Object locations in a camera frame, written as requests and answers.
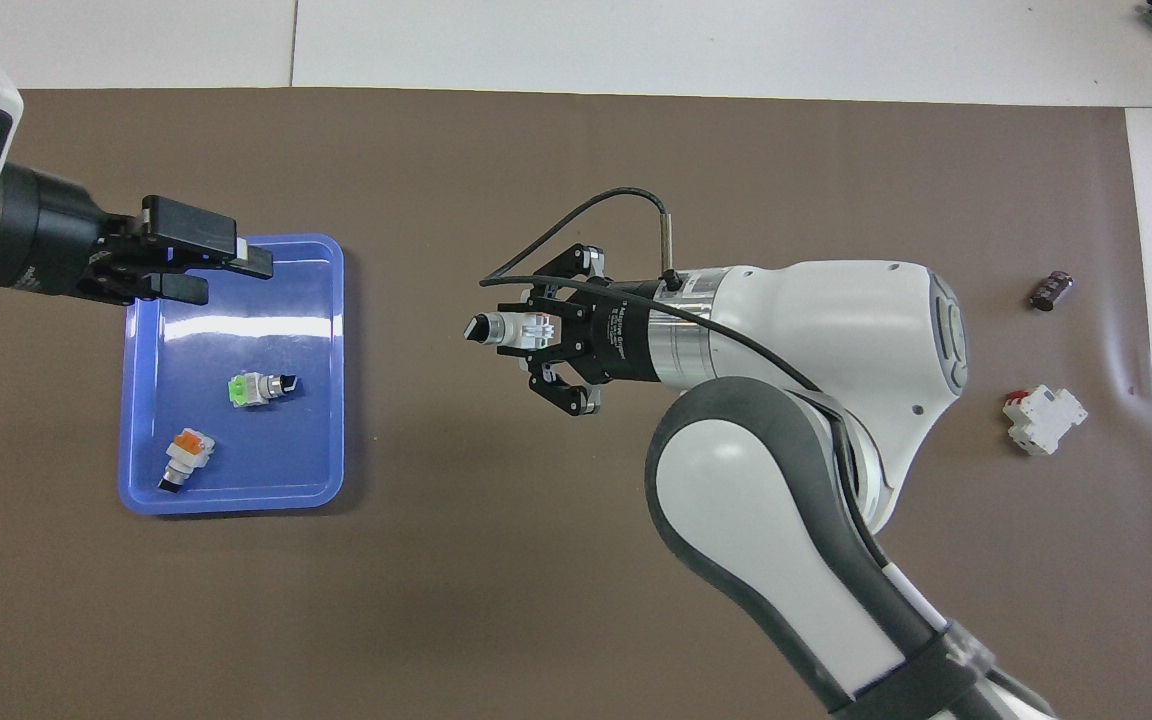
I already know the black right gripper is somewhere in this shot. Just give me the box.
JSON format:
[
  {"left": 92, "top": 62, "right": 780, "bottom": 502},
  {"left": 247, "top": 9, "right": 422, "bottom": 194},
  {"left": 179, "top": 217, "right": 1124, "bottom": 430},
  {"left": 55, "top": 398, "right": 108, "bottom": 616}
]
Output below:
[{"left": 496, "top": 242, "right": 661, "bottom": 417}]

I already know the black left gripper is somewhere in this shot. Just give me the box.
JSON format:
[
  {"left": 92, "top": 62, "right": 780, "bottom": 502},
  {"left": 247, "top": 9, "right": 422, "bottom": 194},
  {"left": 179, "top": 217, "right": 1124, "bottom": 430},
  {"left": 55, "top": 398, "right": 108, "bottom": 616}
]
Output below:
[{"left": 0, "top": 163, "right": 275, "bottom": 307}]

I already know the blue plastic tray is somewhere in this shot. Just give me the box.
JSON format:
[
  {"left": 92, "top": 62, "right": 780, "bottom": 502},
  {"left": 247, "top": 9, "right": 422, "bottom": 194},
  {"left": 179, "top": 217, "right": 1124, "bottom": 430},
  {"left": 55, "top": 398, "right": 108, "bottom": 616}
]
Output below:
[{"left": 117, "top": 233, "right": 346, "bottom": 517}]

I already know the brown table mat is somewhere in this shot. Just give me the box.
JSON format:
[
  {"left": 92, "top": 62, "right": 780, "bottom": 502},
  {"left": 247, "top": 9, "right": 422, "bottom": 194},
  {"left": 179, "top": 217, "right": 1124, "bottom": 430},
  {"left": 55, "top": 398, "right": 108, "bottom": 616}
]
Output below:
[{"left": 0, "top": 88, "right": 1152, "bottom": 720}]

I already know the white red circuit breaker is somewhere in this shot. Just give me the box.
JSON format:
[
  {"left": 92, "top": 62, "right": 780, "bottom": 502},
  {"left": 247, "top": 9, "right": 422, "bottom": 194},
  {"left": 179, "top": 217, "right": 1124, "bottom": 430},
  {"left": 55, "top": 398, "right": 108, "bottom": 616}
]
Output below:
[{"left": 1002, "top": 385, "right": 1089, "bottom": 457}]

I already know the small dark brown component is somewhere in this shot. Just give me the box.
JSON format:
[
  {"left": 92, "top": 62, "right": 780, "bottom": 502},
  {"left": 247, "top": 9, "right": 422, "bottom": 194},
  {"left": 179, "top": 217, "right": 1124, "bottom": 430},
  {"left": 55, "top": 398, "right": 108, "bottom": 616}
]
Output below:
[{"left": 1028, "top": 269, "right": 1078, "bottom": 312}]

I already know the green-backed selector switch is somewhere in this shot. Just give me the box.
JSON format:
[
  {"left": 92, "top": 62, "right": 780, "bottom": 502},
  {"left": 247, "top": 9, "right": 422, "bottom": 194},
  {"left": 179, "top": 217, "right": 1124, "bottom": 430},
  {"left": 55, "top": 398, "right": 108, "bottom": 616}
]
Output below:
[{"left": 227, "top": 370, "right": 299, "bottom": 410}]

